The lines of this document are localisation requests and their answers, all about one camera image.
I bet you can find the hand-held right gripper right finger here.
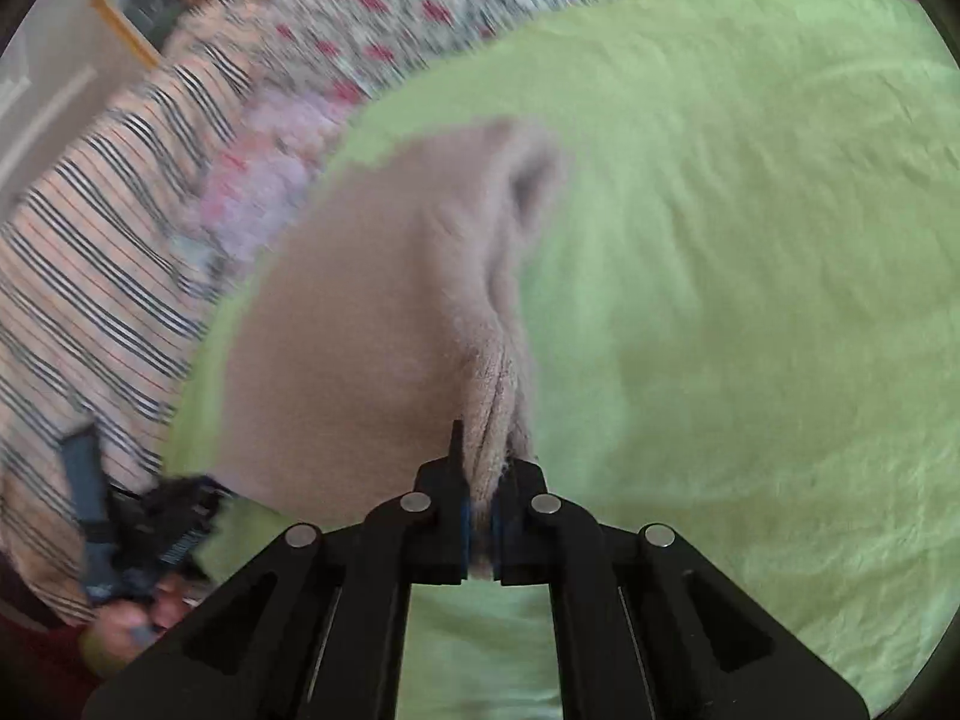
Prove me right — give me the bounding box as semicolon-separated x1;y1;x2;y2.
491;456;871;720

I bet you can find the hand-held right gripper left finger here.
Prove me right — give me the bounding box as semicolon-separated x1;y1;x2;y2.
82;420;472;720

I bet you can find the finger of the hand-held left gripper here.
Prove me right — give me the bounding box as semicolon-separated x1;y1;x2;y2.
58;424;121;605

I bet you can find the beige knit sweater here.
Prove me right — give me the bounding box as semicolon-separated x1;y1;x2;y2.
221;114;563;563

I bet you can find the person's left hand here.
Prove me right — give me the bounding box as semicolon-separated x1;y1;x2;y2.
81;574;197;680

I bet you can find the person's dark red clothing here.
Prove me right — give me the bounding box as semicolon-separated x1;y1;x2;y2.
0;551;110;720

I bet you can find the plaid blanket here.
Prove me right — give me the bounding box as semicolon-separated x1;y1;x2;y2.
0;22;260;627

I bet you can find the green bed sheet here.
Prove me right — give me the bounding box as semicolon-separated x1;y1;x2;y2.
161;0;960;720

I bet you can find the peony print pillow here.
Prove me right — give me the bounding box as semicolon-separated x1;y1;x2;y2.
169;86;368;293

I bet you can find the framed picture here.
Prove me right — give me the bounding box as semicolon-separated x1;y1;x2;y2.
90;0;290;68

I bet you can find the floral quilt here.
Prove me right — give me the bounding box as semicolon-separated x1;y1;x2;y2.
247;0;920;121

